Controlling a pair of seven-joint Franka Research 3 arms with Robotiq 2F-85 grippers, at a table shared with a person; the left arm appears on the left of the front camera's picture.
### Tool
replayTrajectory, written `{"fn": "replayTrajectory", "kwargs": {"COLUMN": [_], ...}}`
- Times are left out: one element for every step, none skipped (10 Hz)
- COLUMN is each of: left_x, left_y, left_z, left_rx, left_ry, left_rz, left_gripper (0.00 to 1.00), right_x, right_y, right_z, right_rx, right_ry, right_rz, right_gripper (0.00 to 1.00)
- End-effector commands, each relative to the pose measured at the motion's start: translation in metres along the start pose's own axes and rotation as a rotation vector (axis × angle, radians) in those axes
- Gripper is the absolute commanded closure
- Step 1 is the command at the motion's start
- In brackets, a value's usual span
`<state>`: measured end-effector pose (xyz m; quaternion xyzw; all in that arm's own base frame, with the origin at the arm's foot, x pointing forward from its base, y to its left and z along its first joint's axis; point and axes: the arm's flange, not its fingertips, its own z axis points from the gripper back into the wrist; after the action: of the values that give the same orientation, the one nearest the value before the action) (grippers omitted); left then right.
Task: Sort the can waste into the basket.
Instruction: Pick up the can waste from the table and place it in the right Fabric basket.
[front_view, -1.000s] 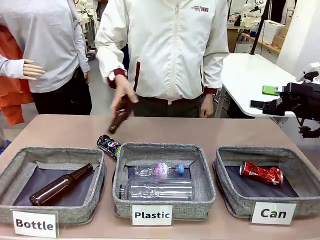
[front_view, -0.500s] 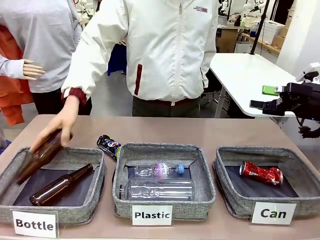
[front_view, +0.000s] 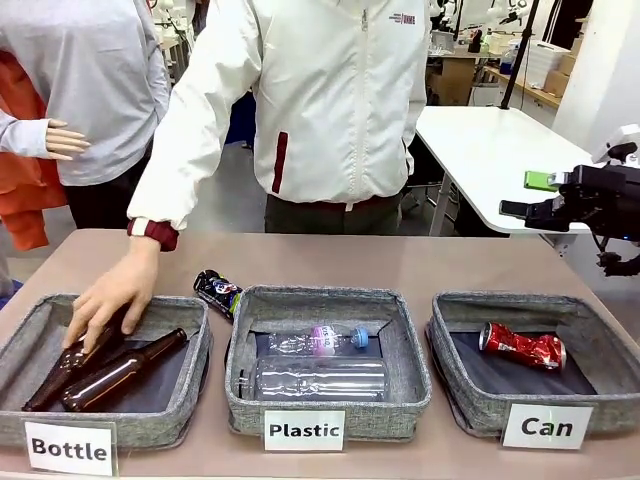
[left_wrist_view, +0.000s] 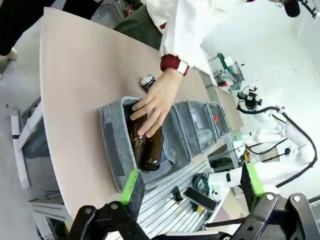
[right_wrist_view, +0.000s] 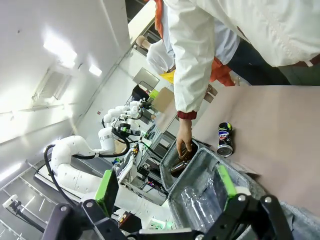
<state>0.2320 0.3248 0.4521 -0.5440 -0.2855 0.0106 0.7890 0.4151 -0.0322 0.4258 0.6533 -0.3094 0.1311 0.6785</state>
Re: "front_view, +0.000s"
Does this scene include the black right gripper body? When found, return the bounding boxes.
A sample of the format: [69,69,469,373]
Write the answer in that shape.
[556,163,640,237]

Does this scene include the crushed red can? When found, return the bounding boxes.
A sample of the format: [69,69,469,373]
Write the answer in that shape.
[478,321,568,372]

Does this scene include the blue capped clear plastic bottle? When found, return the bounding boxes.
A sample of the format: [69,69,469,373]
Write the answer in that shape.
[266,322,372,359]

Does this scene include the large clear plastic bottle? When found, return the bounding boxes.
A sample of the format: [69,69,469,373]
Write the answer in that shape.
[238,355,390,402]

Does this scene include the brown glass beer bottle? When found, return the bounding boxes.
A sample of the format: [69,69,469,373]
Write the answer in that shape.
[61,327,190,414]
[21,307,133,413]

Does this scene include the person's right forearm white sleeve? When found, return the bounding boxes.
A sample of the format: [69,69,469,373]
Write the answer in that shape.
[126,109,226,253]

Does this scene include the grey sleeved forearm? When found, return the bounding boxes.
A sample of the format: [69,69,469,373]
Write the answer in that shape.
[0,109,51,161]

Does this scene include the grey fabric basket labelled Can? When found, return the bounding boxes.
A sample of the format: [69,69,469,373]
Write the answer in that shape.
[424,291,640,439]

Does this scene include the white Can label sign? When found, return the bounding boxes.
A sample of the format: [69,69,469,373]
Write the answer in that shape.
[501,402,595,450]

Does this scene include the grey fabric basket labelled Plastic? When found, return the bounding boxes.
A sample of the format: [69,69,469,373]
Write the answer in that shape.
[223,284,434,443]

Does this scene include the grey fabric basket labelled Bottle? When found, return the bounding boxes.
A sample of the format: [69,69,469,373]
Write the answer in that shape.
[0,293,214,449]

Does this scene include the person's right hand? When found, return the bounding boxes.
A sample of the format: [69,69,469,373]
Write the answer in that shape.
[61,233,162,355]

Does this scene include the pale hand on hip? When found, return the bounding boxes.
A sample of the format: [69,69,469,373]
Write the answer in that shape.
[46,117,93,162]

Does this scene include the white side table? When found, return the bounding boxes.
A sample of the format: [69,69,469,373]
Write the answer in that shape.
[412,105,619,237]

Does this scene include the wooden workbench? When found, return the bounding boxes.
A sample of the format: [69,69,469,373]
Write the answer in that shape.
[483,64,564,109]

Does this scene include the brown cardboard box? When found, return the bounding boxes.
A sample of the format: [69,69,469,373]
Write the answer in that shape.
[542,33,584,97]

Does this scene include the white stacked boxes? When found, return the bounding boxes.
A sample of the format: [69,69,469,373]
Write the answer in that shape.
[525,39,572,89]

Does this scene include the black stand pole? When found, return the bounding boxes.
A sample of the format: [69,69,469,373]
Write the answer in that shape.
[499,0,542,111]

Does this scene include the blue spray bottle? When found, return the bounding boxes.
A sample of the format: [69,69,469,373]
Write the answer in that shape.
[498,43,519,77]

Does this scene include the person in white jacket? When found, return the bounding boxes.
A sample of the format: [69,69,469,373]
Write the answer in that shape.
[126,0,432,253]

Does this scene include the white Plastic label sign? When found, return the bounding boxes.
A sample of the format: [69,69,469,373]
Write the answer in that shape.
[263,409,347,453]

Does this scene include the dark snack wrapper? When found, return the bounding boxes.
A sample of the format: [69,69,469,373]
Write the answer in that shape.
[192,269,245,322]

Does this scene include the figure in grey shirt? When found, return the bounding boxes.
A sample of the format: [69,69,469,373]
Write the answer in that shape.
[0,0,172,231]

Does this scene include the orange garment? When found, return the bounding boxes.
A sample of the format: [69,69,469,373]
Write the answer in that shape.
[0,48,69,252]

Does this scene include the white Bottle label sign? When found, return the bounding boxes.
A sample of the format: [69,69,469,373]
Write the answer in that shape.
[23,420,119,477]

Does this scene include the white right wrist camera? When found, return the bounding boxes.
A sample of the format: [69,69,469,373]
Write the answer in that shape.
[591,123,640,165]

